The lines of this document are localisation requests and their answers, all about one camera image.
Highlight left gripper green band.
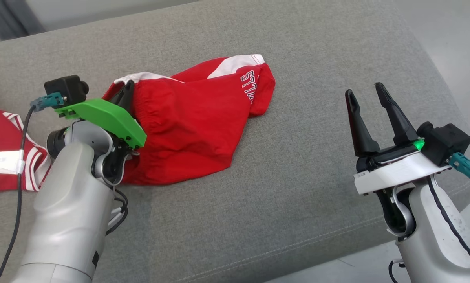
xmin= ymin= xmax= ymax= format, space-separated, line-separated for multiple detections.
xmin=55 ymin=80 xmax=147 ymax=184

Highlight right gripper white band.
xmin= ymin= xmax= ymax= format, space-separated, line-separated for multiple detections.
xmin=345 ymin=83 xmax=451 ymax=195

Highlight red basketball shorts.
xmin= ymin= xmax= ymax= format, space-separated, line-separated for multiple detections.
xmin=101 ymin=54 xmax=276 ymax=186

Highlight grey fabric sofa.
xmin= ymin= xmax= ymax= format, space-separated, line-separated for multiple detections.
xmin=0 ymin=0 xmax=470 ymax=283

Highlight teal left camera connector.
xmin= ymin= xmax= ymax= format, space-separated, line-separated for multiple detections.
xmin=31 ymin=92 xmax=65 ymax=112

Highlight teal camera connector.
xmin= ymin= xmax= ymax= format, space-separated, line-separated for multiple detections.
xmin=449 ymin=153 xmax=470 ymax=188
xmin=31 ymin=92 xmax=65 ymax=112

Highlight teal right camera connector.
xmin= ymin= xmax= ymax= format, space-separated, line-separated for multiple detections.
xmin=449 ymin=153 xmax=470 ymax=188

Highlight left arm loop cable bundle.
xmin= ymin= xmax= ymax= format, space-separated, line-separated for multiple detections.
xmin=105 ymin=188 xmax=129 ymax=236

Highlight black right camera cable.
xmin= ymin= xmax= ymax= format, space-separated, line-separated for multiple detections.
xmin=427 ymin=175 xmax=470 ymax=276

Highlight black camera cable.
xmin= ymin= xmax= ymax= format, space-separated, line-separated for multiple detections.
xmin=427 ymin=175 xmax=470 ymax=276
xmin=0 ymin=106 xmax=37 ymax=283

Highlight white cable label tag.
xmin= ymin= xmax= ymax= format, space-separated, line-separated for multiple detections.
xmin=0 ymin=149 xmax=26 ymax=174

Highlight grey partition post with latch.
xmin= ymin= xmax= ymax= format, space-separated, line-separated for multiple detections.
xmin=0 ymin=0 xmax=47 ymax=40

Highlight black right arm loop cable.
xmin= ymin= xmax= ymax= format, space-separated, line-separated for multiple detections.
xmin=388 ymin=259 xmax=406 ymax=283

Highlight black left camera cable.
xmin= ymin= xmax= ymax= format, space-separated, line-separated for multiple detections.
xmin=0 ymin=106 xmax=37 ymax=283

